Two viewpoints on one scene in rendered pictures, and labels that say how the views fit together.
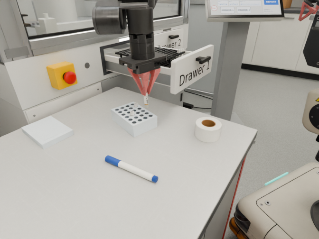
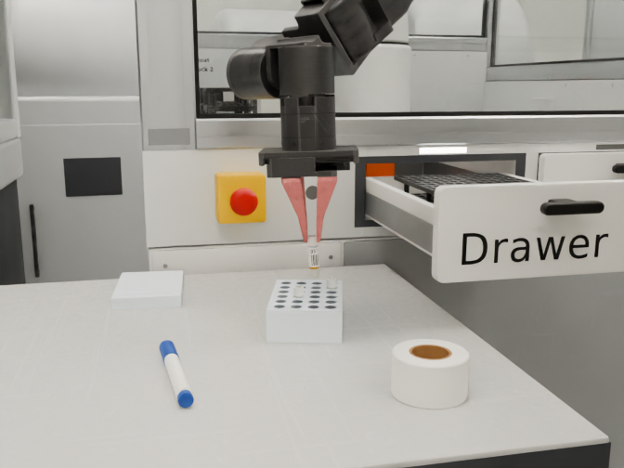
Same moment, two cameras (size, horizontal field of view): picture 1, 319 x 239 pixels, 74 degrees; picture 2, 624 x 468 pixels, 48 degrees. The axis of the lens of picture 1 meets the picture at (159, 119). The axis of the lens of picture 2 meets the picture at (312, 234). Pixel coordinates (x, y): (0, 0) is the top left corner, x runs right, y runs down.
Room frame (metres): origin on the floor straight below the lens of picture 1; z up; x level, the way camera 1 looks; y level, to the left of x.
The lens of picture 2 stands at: (-0.04, -0.46, 1.04)
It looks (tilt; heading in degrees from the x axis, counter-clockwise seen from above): 12 degrees down; 42
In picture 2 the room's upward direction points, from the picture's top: straight up
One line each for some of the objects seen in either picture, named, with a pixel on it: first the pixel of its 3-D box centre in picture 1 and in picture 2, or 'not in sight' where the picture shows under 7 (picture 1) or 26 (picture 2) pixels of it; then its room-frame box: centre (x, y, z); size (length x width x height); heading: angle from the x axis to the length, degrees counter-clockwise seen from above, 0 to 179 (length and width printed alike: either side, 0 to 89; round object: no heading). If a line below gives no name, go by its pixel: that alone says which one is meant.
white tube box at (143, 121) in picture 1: (133, 117); (306, 309); (0.55, 0.08, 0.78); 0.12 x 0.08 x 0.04; 39
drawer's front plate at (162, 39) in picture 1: (168, 42); (617, 184); (1.19, -0.05, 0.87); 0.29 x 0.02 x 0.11; 144
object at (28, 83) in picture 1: (70, 40); (376, 160); (1.25, 0.50, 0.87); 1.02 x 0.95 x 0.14; 144
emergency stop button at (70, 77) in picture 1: (69, 77); (243, 201); (0.64, 0.29, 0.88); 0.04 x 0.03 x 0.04; 144
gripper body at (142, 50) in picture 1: (142, 48); (308, 131); (0.51, 0.04, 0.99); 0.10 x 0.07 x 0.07; 131
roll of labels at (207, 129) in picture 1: (207, 129); (429, 372); (0.48, -0.13, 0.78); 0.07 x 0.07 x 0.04
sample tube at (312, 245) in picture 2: (145, 99); (313, 256); (0.51, 0.04, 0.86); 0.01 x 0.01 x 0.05
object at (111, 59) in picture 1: (148, 60); (474, 207); (0.87, 0.04, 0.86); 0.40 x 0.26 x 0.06; 54
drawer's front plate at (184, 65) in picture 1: (194, 67); (551, 228); (0.75, -0.13, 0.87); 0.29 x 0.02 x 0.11; 144
